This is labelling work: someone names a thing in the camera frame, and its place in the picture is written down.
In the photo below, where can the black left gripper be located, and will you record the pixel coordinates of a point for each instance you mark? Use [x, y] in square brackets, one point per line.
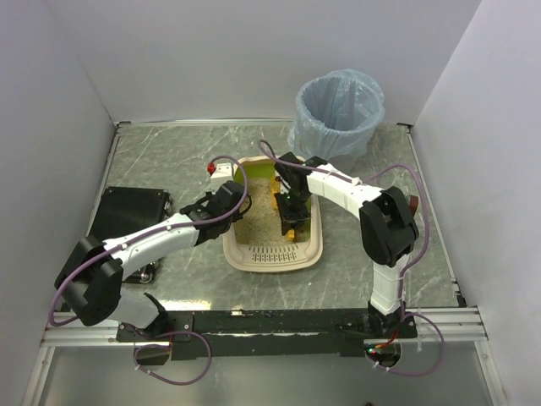
[236, 199]

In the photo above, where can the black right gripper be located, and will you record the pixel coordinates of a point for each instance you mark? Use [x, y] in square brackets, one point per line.
[293, 213]

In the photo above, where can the beige green litter box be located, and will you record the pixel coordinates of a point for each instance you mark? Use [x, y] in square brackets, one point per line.
[272, 259]

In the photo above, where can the brown wooden metronome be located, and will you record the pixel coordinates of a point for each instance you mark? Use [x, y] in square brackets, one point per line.
[413, 204]

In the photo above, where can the orange plastic litter scoop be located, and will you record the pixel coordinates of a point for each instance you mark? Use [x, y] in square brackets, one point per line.
[275, 188]

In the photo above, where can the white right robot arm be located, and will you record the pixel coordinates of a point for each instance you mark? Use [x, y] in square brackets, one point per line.
[387, 226]

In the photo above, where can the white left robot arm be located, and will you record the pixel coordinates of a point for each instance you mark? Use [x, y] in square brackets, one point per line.
[91, 281]

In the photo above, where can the beige cat litter pellets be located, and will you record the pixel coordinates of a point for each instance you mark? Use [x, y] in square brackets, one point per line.
[261, 225]

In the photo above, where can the grey bin with blue bag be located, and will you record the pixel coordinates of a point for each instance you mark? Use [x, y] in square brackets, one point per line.
[336, 116]

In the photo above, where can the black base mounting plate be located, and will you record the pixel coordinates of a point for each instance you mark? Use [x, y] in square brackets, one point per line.
[274, 332]

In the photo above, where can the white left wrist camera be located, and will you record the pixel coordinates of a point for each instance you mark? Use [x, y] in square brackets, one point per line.
[219, 173]

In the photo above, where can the aluminium frame rail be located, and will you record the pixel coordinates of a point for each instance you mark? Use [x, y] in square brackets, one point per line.
[455, 324]

